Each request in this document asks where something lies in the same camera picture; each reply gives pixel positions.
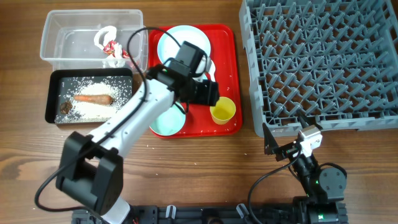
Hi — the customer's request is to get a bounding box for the spilled white rice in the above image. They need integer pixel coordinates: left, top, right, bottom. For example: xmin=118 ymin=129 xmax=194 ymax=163
xmin=54 ymin=76 xmax=132 ymax=124

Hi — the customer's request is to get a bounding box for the yellow cup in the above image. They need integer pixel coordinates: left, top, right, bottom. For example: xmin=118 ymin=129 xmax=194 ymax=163
xmin=210 ymin=96 xmax=236 ymax=125

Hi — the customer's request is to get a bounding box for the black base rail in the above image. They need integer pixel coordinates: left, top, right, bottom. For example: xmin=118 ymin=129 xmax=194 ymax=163
xmin=70 ymin=203 xmax=348 ymax=224

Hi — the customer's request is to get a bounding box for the brown carrot stick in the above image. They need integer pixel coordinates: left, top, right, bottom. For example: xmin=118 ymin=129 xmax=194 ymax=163
xmin=73 ymin=95 xmax=113 ymax=105

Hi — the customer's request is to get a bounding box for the clear plastic bin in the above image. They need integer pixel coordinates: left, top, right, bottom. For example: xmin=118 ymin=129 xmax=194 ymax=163
xmin=40 ymin=9 xmax=148 ymax=71

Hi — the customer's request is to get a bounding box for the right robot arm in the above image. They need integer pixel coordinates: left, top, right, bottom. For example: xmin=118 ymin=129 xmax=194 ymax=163
xmin=262 ymin=111 xmax=348 ymax=224

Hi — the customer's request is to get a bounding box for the red snack wrapper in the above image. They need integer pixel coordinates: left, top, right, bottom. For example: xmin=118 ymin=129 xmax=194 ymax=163
xmin=102 ymin=40 xmax=132 ymax=68

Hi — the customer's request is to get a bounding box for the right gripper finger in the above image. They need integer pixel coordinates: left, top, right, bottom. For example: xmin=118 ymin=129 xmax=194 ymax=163
xmin=262 ymin=123 xmax=279 ymax=155
xmin=297 ymin=110 xmax=323 ymax=131

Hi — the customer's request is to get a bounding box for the grey dishwasher rack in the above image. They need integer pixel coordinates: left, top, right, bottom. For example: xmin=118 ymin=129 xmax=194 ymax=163
xmin=239 ymin=1 xmax=397 ymax=137

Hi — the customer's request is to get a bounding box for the green bowl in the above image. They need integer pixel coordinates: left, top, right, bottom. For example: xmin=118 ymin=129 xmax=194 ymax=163
xmin=150 ymin=102 xmax=186 ymax=136

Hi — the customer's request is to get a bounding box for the brown food scrap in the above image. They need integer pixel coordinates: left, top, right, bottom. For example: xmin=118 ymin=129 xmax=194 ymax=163
xmin=60 ymin=101 xmax=73 ymax=115

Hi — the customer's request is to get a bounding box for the black plastic tray bin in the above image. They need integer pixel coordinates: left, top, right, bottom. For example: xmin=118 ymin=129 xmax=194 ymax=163
xmin=45 ymin=68 xmax=133 ymax=125

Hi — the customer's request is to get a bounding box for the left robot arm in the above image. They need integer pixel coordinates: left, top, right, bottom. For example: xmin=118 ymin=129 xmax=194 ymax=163
xmin=55 ymin=42 xmax=219 ymax=223

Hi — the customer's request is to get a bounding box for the white plastic spoon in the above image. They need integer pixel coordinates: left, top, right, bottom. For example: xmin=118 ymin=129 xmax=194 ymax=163
xmin=206 ymin=60 xmax=216 ymax=82

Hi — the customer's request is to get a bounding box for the red serving tray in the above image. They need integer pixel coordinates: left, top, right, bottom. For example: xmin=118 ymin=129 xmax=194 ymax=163
xmin=151 ymin=24 xmax=243 ymax=139

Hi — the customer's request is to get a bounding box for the light blue plate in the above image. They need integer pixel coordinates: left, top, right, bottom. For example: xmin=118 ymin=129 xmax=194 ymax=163
xmin=157 ymin=25 xmax=212 ymax=74

